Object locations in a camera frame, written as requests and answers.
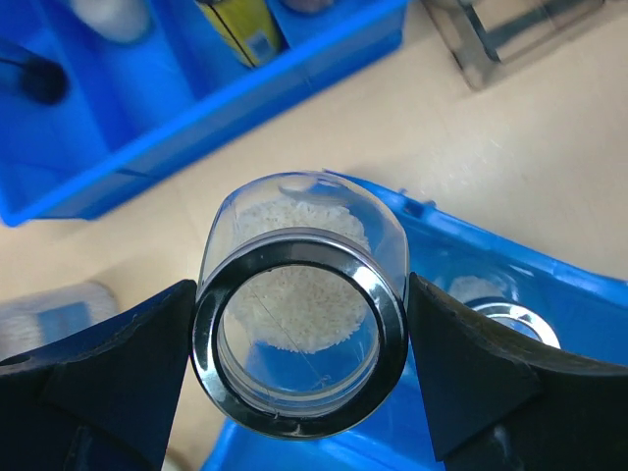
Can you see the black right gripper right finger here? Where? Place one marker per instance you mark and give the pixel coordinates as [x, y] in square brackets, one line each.
[497, 400]

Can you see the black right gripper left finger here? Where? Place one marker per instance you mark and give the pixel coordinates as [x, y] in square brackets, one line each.
[101, 399]

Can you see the foil lid jar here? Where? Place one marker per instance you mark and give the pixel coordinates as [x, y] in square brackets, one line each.
[32, 321]

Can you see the round glass jar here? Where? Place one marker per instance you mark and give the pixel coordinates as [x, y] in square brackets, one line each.
[300, 330]
[489, 299]

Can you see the blue three-compartment bin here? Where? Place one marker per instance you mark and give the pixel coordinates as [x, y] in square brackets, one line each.
[587, 312]

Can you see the blue rectangular divided tray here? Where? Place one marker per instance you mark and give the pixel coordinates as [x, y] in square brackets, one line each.
[135, 114]

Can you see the gold black spray bottle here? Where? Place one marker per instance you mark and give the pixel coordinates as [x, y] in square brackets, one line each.
[31, 75]

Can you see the clear acrylic bottle rack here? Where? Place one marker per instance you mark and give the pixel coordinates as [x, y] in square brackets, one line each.
[490, 40]

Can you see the black cap salt grinder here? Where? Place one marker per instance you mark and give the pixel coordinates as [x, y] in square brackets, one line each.
[122, 21]

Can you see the yellow label sauce bottle front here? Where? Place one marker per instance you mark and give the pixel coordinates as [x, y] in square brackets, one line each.
[247, 27]

